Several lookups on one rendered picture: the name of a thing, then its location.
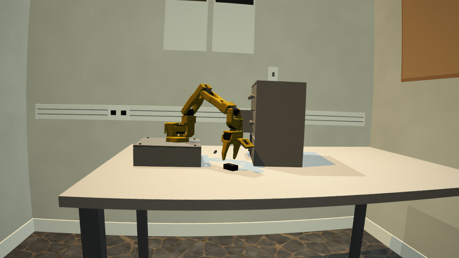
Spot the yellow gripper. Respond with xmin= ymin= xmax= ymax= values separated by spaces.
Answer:
xmin=221 ymin=129 xmax=254 ymax=161

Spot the dark brown chest of drawers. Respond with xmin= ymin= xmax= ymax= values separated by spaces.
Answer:
xmin=251 ymin=80 xmax=307 ymax=167

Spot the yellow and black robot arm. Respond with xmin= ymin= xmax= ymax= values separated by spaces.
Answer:
xmin=166 ymin=83 xmax=243 ymax=143

